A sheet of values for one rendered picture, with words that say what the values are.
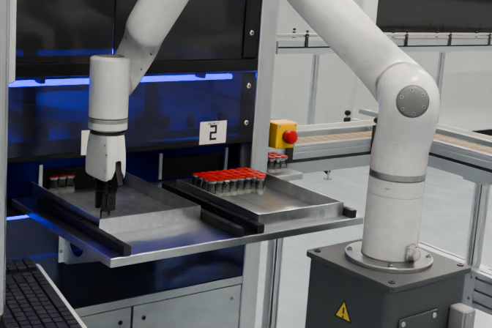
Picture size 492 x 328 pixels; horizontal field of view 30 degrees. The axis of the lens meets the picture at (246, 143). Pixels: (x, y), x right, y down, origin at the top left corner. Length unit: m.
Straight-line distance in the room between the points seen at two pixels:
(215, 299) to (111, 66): 0.88
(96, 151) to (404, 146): 0.65
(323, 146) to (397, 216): 0.91
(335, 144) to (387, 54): 0.93
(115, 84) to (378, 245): 0.65
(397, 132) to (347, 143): 1.02
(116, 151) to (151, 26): 0.27
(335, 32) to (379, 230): 0.42
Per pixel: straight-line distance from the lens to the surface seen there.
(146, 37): 1.91
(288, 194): 2.38
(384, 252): 1.97
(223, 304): 2.59
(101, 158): 1.97
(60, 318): 1.70
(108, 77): 1.93
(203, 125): 2.38
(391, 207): 1.94
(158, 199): 2.25
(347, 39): 1.88
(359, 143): 2.92
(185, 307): 2.51
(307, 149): 2.77
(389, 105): 1.84
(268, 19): 2.46
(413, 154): 1.91
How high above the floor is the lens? 1.49
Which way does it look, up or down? 12 degrees down
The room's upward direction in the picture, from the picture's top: 4 degrees clockwise
